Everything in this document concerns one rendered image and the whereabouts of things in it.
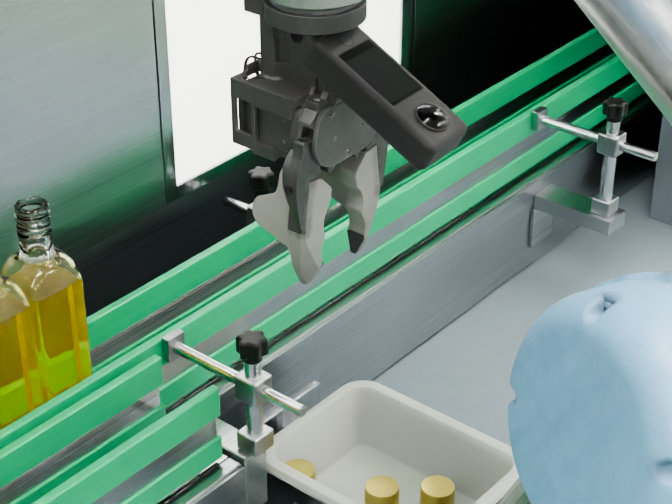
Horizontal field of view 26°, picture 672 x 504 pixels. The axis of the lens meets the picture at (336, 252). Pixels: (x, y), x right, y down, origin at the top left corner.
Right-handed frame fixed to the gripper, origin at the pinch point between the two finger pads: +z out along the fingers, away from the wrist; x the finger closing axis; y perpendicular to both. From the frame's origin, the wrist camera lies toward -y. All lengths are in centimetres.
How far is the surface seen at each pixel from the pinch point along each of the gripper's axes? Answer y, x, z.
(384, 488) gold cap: 7.0, -15.6, 36.7
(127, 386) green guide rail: 23.6, 1.5, 22.4
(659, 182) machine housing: 18, -90, 37
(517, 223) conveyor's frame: 24, -65, 35
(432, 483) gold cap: 3.8, -19.2, 36.7
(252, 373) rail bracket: 14.4, -5.4, 20.5
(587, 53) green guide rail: 33, -95, 24
